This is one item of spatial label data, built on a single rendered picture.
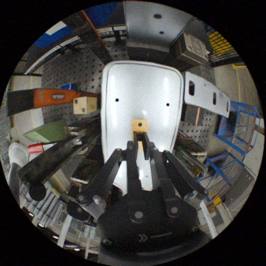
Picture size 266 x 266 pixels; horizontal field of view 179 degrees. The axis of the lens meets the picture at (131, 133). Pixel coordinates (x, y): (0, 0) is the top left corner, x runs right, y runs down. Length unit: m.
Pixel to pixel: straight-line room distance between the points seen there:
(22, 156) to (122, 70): 0.77
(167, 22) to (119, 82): 0.19
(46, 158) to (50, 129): 0.49
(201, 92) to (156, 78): 0.15
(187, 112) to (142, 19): 0.28
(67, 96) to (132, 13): 0.20
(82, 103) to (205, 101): 0.34
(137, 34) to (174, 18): 0.10
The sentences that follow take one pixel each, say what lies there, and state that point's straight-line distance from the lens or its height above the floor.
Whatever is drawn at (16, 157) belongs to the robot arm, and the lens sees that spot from 0.75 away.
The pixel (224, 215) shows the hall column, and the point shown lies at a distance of 7.63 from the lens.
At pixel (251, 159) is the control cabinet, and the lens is 8.07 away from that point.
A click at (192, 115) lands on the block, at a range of 0.31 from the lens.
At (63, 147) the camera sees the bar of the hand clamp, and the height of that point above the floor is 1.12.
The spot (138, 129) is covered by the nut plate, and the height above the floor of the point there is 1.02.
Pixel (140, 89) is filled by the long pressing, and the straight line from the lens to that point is 0.22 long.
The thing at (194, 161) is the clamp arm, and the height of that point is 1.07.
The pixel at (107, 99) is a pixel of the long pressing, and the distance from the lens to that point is 0.22.
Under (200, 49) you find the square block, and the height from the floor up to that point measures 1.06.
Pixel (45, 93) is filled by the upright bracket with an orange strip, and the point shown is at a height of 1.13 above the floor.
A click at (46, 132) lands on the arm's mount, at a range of 0.61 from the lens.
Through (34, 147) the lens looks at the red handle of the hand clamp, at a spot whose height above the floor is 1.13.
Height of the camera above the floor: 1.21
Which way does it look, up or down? 69 degrees down
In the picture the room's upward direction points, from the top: 178 degrees counter-clockwise
